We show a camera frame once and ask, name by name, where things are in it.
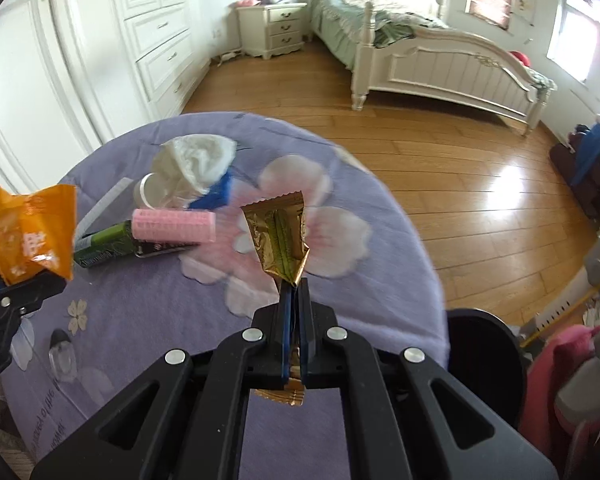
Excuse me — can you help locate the white plastic bag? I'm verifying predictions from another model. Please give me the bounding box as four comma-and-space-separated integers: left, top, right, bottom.
152, 133, 237, 209

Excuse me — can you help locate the brown chair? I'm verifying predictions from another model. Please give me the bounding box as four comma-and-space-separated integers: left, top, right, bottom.
550, 114, 600, 219

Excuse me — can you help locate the white panelled wardrobe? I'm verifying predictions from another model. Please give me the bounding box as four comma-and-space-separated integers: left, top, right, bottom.
0, 0, 221, 196

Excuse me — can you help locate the green ruffled bed sheet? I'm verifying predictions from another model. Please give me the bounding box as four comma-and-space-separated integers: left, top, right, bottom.
311, 0, 451, 70

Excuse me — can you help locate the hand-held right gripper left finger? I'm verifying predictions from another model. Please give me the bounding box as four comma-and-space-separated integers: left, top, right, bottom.
30, 280, 295, 480

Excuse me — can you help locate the blue plastic scrap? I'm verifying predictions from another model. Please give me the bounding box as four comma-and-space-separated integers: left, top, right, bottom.
187, 170, 236, 211

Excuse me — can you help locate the white plastic strip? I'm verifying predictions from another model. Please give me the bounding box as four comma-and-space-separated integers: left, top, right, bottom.
74, 176, 134, 239

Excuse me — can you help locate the blue cloth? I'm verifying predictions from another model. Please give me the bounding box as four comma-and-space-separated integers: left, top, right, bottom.
570, 125, 600, 187

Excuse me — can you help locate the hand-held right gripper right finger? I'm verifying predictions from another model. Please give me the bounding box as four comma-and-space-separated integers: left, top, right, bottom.
296, 277, 561, 480

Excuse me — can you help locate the white framed window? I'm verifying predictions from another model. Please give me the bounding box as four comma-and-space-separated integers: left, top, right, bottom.
546, 0, 600, 84

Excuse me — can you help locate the pink cloth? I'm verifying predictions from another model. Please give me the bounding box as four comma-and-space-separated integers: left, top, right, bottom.
524, 324, 600, 466

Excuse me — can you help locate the cream nightstand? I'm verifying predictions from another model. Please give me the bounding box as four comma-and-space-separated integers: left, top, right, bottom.
236, 2, 308, 59

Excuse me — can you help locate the small clear bottle black cap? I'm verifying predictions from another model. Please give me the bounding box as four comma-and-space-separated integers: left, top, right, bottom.
49, 329, 79, 384

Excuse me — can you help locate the black glossy packet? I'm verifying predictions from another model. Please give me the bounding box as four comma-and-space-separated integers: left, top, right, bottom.
134, 239, 202, 260

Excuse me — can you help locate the gold foil wrapper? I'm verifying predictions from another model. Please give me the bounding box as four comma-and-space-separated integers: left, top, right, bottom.
240, 191, 312, 409

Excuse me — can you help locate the clear plastic cup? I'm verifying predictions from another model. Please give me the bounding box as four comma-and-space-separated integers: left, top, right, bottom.
139, 172, 181, 210

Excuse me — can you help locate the green rectangular packet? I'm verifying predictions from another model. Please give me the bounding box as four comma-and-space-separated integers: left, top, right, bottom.
72, 220, 137, 269

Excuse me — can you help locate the orange snack packet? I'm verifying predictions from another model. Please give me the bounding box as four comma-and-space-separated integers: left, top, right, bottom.
0, 183, 78, 285

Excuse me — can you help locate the white floral quilt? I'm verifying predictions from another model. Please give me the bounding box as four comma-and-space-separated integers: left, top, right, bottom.
325, 0, 447, 28

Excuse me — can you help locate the pink hair roller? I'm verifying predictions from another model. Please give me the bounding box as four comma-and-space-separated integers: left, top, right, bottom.
131, 208, 216, 246

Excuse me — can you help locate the black trash bin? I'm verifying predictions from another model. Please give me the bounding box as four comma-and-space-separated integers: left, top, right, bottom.
445, 309, 529, 432

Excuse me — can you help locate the cream wooden bed frame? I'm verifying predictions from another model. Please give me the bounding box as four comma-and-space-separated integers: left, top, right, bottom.
307, 0, 556, 136

